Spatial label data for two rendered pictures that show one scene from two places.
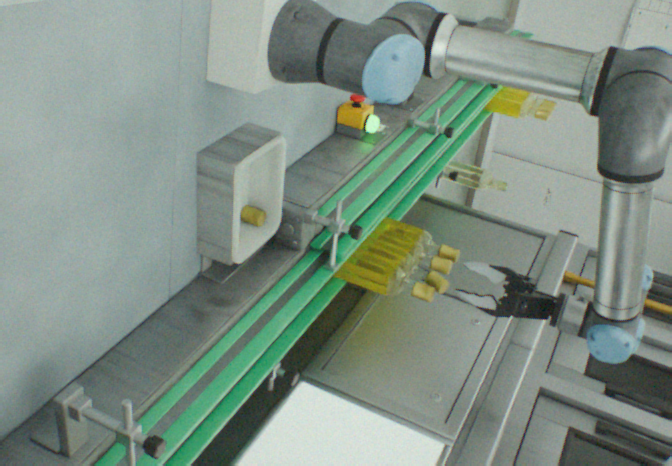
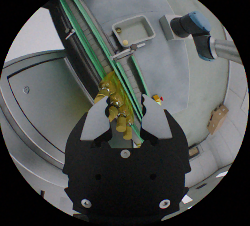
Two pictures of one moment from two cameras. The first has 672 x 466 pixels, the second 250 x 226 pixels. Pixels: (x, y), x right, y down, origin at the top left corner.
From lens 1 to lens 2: 145 cm
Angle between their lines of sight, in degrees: 39
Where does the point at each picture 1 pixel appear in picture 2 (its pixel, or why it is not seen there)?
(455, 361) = (52, 127)
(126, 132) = (143, 0)
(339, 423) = (42, 40)
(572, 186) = not seen: hidden behind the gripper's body
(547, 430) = not seen: outside the picture
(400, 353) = (63, 94)
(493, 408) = (5, 132)
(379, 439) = (26, 42)
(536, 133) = not seen: hidden behind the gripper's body
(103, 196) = not seen: outside the picture
